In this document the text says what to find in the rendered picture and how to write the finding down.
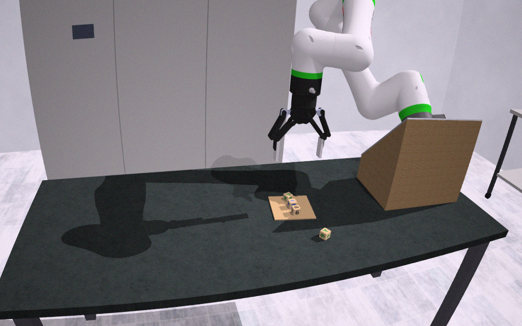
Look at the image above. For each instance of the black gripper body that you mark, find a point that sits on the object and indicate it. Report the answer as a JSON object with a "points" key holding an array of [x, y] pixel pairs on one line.
{"points": [[304, 106]]}

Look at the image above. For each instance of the tan flat square mat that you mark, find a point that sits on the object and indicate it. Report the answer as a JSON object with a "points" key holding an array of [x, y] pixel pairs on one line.
{"points": [[281, 211]]}

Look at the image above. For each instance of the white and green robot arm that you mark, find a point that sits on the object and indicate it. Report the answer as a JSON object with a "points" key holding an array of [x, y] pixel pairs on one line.
{"points": [[342, 39]]}

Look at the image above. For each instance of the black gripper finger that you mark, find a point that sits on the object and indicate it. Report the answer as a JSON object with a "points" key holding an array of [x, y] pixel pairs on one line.
{"points": [[322, 136], [276, 133]]}

